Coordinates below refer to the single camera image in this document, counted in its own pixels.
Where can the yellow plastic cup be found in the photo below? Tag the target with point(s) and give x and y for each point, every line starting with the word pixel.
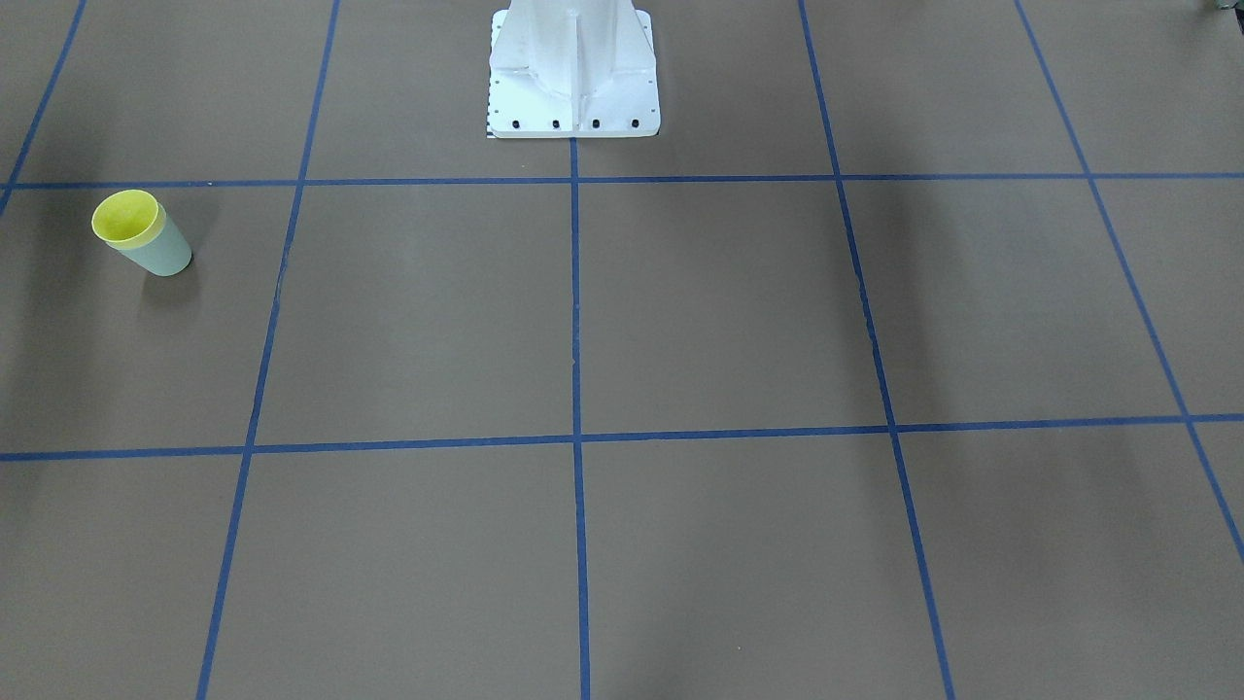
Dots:
pixel 129 220

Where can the green plastic cup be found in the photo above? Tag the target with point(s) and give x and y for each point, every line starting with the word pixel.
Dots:
pixel 166 253

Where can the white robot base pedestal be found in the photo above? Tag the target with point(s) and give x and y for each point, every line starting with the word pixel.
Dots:
pixel 572 70

